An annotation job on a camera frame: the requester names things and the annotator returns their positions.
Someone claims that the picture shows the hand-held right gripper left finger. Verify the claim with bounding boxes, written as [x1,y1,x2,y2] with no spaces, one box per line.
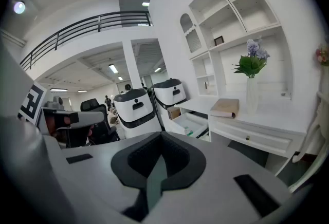
[42,131,163,224]

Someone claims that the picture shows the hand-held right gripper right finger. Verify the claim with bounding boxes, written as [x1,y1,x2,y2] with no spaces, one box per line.
[148,131,294,224]

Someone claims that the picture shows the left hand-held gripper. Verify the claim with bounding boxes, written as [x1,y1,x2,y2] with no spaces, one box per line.
[17,81,105,149]

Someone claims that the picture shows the small white drawer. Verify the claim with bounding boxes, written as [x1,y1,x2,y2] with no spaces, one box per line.
[171,111,209,139]

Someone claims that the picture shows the wide white drawer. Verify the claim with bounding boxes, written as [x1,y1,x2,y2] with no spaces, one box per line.
[209,119,295,156]

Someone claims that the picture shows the person's left hand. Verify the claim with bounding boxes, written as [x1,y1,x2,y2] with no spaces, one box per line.
[50,116,71,139]

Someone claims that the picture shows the black office chair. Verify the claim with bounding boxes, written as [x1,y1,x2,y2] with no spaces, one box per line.
[80,98,121,145]

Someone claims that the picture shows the white black service robot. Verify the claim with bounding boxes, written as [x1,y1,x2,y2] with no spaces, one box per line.
[113,88,162,139]
[151,78,188,111]

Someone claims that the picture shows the brown cardboard box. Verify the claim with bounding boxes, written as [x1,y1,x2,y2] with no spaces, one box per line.
[167,106,182,120]

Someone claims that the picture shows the white desk with shelves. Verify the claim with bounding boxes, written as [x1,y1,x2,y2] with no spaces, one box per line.
[177,0,308,175]

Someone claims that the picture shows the white ribbed vase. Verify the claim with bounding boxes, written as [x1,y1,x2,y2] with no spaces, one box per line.
[246,77,259,115]

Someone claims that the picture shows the black balcony railing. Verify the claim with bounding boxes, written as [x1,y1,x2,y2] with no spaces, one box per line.
[20,10,153,71]

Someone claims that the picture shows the white carved chair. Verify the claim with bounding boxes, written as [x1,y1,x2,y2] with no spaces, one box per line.
[288,89,329,193]

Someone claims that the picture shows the purple flowers with green leaves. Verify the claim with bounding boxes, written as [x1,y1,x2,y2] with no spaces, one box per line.
[232,37,271,79]

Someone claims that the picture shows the round ceiling light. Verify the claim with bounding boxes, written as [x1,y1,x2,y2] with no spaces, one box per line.
[13,1,26,15]

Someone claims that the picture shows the pink flower bouquet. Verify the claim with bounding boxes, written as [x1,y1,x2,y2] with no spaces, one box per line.
[315,43,329,67]

